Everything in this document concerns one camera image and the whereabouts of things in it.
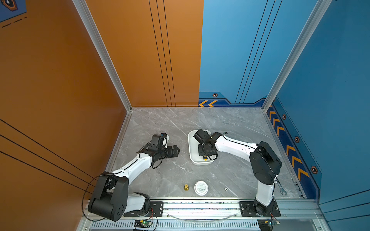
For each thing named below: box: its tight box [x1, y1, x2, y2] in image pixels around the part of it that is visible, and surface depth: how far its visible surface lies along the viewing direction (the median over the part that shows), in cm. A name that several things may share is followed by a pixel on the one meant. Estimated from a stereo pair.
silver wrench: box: [277, 181, 288, 196], surface depth 81 cm
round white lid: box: [194, 180, 209, 196], surface depth 75 cm
